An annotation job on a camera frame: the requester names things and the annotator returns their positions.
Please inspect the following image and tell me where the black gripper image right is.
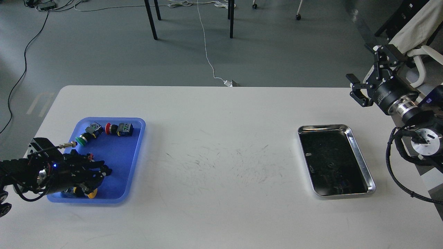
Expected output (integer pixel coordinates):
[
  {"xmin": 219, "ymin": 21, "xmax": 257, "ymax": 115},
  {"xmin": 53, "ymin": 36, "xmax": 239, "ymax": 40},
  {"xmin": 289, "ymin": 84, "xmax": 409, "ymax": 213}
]
[{"xmin": 345, "ymin": 44, "xmax": 419, "ymax": 116}]

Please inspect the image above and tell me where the black floor cable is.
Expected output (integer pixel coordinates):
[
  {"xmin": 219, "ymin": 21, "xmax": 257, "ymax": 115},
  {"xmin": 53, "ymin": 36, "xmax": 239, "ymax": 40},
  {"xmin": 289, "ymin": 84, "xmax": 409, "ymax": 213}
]
[{"xmin": 0, "ymin": 0, "xmax": 56, "ymax": 135}]

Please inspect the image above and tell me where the white chair with beige cloth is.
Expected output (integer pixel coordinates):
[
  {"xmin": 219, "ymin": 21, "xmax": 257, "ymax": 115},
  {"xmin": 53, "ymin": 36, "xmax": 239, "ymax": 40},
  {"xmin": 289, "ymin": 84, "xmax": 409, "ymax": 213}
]
[{"xmin": 376, "ymin": 0, "xmax": 443, "ymax": 163}]

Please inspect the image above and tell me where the white floor cable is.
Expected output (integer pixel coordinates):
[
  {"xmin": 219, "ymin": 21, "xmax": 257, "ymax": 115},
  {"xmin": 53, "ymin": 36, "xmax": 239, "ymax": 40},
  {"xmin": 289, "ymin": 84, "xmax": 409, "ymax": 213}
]
[{"xmin": 74, "ymin": 0, "xmax": 240, "ymax": 87}]

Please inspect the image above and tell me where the black sleeved cable right arm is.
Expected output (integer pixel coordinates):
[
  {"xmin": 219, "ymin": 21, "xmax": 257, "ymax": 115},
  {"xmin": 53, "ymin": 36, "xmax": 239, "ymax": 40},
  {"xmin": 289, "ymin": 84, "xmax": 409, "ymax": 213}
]
[{"xmin": 386, "ymin": 126, "xmax": 443, "ymax": 204}]

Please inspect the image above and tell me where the blue plastic tray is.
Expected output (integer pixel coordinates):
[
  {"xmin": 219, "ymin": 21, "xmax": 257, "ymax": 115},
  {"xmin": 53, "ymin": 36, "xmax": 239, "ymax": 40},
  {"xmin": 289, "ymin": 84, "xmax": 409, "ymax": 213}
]
[{"xmin": 47, "ymin": 117, "xmax": 146, "ymax": 205}]

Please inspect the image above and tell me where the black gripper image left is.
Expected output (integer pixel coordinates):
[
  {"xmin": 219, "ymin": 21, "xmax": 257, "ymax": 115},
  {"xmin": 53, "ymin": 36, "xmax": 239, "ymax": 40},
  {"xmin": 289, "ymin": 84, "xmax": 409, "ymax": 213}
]
[{"xmin": 21, "ymin": 138, "xmax": 112, "ymax": 196}]

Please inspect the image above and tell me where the yellow push button switch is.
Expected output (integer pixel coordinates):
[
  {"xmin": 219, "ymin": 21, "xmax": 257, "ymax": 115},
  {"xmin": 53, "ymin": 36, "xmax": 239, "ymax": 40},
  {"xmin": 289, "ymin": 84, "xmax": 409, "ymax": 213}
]
[{"xmin": 61, "ymin": 187, "xmax": 98, "ymax": 199}]

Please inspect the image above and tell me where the black table leg left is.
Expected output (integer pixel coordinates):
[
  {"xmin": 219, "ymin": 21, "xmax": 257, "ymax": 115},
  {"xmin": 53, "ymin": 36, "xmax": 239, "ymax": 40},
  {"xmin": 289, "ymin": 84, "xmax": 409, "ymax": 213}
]
[{"xmin": 144, "ymin": 0, "xmax": 162, "ymax": 40}]

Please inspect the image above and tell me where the green push button switch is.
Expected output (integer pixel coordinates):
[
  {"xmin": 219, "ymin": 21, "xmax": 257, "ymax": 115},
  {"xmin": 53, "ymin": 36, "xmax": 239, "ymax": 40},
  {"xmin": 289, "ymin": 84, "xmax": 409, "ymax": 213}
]
[{"xmin": 75, "ymin": 122, "xmax": 104, "ymax": 146}]

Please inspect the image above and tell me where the black table leg right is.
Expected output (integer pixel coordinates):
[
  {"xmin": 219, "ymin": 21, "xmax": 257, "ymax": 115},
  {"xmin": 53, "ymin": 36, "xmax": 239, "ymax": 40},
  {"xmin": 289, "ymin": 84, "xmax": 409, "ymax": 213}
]
[{"xmin": 227, "ymin": 0, "xmax": 235, "ymax": 38}]

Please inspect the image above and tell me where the black push button switch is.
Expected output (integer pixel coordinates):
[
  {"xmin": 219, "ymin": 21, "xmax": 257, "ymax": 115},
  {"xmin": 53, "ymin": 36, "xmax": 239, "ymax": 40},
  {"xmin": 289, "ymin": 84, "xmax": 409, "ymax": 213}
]
[{"xmin": 86, "ymin": 153, "xmax": 94, "ymax": 161}]

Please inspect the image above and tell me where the black table leg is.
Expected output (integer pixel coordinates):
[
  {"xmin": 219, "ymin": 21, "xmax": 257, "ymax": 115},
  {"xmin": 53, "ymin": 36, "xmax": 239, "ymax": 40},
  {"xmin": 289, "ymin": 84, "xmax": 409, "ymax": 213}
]
[
  {"xmin": 144, "ymin": 0, "xmax": 162, "ymax": 40},
  {"xmin": 227, "ymin": 0, "xmax": 235, "ymax": 38}
]

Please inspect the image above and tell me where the silver metal tray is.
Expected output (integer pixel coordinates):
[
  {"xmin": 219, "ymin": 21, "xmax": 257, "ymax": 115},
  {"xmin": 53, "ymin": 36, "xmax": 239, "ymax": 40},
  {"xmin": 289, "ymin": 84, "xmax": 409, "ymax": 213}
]
[{"xmin": 298, "ymin": 124, "xmax": 376, "ymax": 198}]

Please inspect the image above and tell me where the red push button switch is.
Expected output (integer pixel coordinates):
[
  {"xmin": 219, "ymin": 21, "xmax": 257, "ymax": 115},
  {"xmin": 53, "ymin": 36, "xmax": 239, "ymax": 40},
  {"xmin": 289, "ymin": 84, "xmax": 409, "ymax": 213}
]
[{"xmin": 104, "ymin": 122, "xmax": 134, "ymax": 137}]

